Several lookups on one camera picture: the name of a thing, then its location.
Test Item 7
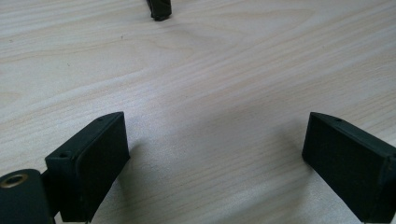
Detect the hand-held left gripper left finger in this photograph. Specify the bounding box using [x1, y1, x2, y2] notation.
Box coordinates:
[45, 111, 131, 223]

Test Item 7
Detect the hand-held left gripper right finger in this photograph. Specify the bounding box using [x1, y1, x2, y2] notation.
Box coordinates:
[301, 111, 396, 224]

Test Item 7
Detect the black stand leg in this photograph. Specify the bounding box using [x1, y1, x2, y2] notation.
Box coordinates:
[146, 0, 173, 22]

